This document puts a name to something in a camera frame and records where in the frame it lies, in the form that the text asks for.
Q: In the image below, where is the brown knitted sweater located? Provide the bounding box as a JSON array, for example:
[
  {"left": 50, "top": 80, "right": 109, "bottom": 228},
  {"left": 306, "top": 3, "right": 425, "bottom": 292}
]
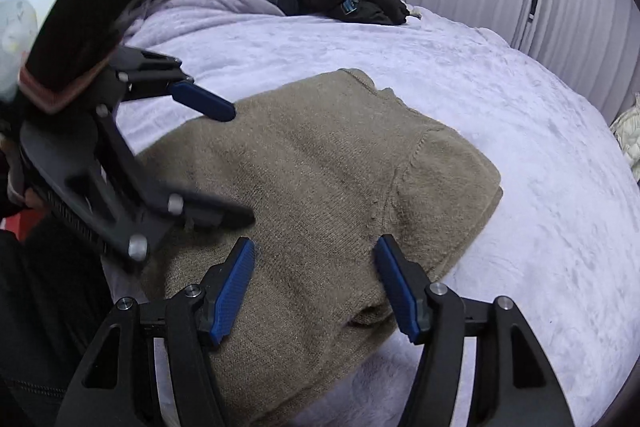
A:
[{"left": 139, "top": 69, "right": 502, "bottom": 426}]

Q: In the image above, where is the person's left hand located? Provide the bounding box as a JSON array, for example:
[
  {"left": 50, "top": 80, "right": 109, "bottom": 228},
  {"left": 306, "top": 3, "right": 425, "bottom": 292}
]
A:
[{"left": 1, "top": 135, "right": 46, "bottom": 218}]

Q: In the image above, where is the lavender folded pillow blanket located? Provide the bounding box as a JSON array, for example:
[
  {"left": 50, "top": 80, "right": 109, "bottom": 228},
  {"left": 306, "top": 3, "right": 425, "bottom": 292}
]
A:
[{"left": 124, "top": 0, "right": 285, "bottom": 49}]

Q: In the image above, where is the lavender plush bed blanket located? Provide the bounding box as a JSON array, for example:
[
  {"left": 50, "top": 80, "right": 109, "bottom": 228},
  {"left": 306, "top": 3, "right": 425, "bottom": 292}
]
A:
[{"left": 126, "top": 4, "right": 639, "bottom": 426}]

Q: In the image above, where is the cream puffer jacket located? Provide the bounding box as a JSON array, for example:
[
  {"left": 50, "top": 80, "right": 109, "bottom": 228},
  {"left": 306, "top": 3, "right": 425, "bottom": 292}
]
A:
[{"left": 610, "top": 93, "right": 640, "bottom": 182}]

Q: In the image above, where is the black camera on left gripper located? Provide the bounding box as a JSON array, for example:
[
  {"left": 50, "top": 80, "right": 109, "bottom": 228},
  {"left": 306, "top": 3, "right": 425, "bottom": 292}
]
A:
[{"left": 18, "top": 0, "right": 160, "bottom": 114}]

